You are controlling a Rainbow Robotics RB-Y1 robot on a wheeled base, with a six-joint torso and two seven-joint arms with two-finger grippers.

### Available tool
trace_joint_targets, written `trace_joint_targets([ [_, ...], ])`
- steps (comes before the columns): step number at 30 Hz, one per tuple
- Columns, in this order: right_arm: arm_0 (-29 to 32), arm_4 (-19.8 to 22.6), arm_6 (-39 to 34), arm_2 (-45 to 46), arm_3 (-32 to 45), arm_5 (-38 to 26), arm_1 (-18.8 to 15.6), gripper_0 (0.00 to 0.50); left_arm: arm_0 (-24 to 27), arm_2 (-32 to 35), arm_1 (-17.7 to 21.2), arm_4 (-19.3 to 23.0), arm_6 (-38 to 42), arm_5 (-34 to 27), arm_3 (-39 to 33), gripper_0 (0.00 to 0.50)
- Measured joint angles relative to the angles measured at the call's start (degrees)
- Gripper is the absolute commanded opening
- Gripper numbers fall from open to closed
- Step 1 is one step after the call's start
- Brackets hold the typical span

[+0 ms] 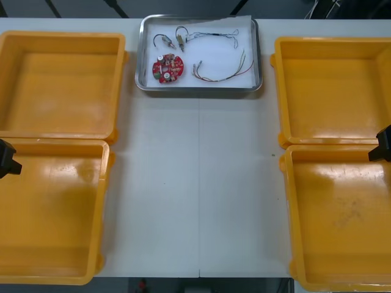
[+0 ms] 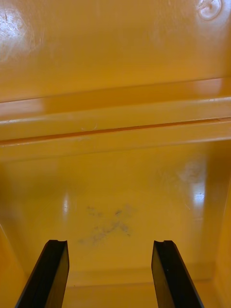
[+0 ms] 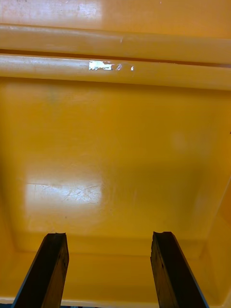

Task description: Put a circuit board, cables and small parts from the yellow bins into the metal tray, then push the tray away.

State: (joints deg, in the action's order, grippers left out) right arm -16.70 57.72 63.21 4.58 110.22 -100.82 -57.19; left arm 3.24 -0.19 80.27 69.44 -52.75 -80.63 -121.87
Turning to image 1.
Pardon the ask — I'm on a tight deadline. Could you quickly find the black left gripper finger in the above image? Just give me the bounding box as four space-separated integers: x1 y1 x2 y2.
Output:
0 161 23 179
0 138 17 168

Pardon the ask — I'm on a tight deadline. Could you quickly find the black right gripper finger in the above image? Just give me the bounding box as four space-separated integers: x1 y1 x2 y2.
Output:
376 125 391 148
367 146 391 162

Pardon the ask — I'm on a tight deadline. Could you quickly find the steel tray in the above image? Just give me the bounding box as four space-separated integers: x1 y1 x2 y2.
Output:
134 13 265 98

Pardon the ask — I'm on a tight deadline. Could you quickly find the metal solenoid with black cable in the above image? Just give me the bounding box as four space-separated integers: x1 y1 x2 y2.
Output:
152 32 177 50
174 25 190 51

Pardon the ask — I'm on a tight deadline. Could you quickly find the blue-white twisted wire harness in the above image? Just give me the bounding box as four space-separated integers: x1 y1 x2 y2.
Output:
184 28 240 50

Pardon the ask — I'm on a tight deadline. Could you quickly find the yellow-orange plastic bin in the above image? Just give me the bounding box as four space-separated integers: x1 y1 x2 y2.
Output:
0 30 128 145
269 35 391 150
0 137 116 286
279 144 391 293

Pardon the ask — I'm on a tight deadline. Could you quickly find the round red circuit board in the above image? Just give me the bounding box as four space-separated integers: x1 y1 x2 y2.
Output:
152 53 186 84

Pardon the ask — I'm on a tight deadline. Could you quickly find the green-yellow and red wire harness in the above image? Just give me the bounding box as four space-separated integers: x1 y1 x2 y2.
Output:
190 48 255 84

